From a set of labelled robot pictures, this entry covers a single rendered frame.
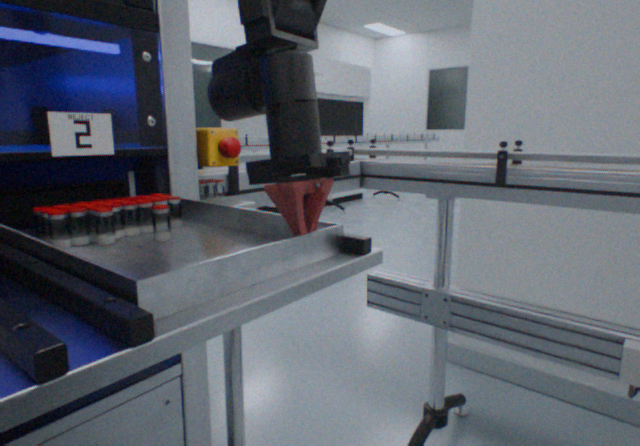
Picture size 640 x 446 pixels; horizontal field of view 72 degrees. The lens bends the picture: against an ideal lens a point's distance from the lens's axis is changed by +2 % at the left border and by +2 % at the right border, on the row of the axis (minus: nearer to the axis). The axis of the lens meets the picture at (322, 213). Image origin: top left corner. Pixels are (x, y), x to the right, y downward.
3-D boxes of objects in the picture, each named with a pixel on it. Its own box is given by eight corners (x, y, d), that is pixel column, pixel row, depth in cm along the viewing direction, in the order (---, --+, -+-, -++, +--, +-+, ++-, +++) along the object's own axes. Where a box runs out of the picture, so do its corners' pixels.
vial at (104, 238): (94, 244, 56) (90, 208, 55) (111, 240, 58) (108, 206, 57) (102, 246, 55) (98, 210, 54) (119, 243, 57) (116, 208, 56)
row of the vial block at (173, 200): (47, 248, 54) (43, 211, 53) (177, 224, 68) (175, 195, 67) (55, 251, 53) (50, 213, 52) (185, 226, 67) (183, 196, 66)
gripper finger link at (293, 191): (295, 239, 54) (287, 164, 53) (341, 241, 50) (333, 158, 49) (254, 251, 49) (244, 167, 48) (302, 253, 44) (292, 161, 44)
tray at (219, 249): (-5, 250, 54) (-9, 222, 54) (181, 218, 74) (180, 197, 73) (140, 325, 33) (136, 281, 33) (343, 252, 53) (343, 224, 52)
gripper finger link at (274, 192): (309, 240, 53) (301, 162, 52) (358, 241, 48) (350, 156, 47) (269, 251, 47) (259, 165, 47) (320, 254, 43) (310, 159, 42)
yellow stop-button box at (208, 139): (187, 165, 85) (184, 128, 84) (217, 163, 90) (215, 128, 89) (211, 167, 80) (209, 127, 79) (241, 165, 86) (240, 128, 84)
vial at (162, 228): (150, 240, 58) (148, 208, 57) (165, 237, 60) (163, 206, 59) (159, 243, 57) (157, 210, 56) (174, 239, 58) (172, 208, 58)
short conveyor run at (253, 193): (173, 224, 87) (168, 144, 84) (133, 215, 97) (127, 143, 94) (364, 189, 140) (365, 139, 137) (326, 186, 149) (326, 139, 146)
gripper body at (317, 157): (285, 175, 54) (278, 114, 53) (353, 168, 47) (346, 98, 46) (245, 179, 49) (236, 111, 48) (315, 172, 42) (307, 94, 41)
